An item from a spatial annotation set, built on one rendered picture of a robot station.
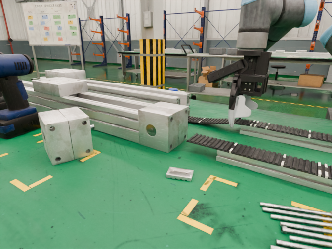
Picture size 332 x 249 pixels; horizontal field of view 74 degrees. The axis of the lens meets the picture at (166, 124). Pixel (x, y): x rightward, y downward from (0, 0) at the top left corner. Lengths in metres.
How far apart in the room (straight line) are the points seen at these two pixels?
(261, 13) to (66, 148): 0.55
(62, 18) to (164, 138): 5.99
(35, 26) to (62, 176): 6.48
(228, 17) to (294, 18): 7.93
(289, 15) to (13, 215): 0.71
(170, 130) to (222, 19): 8.17
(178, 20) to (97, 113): 8.76
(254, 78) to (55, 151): 0.51
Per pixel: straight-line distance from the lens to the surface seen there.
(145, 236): 0.34
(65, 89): 0.80
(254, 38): 0.62
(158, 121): 0.52
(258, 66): 0.63
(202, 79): 5.74
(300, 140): 0.67
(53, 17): 6.55
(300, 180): 0.49
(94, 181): 0.45
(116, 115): 0.62
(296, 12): 0.68
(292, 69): 8.15
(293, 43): 8.12
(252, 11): 0.62
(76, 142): 0.53
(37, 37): 6.87
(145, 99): 0.79
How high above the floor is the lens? 1.03
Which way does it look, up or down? 20 degrees down
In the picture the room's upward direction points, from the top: straight up
